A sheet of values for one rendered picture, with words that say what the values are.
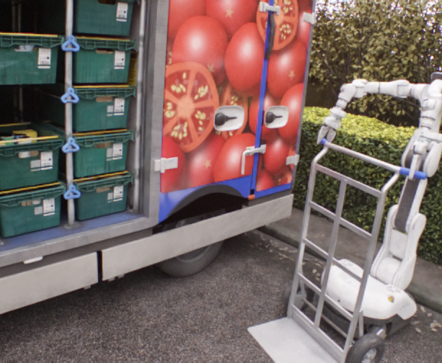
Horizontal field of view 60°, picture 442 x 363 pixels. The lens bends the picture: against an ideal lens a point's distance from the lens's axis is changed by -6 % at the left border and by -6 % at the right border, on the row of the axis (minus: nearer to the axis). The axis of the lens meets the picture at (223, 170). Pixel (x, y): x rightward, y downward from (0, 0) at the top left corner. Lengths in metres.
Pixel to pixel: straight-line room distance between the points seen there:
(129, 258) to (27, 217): 0.69
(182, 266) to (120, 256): 0.69
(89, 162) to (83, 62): 0.58
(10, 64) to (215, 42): 1.23
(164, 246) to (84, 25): 1.47
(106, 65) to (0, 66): 0.59
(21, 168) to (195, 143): 1.08
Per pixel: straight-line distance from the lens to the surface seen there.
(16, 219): 2.38
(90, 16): 2.36
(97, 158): 2.47
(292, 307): 2.83
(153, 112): 2.40
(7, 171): 2.28
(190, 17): 2.52
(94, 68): 2.38
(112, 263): 2.58
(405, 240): 2.96
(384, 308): 2.64
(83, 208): 2.52
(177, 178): 2.62
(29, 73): 2.24
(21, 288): 2.38
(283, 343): 2.67
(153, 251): 2.72
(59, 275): 2.44
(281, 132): 3.29
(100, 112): 2.42
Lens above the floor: 1.68
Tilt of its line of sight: 16 degrees down
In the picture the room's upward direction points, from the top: 5 degrees clockwise
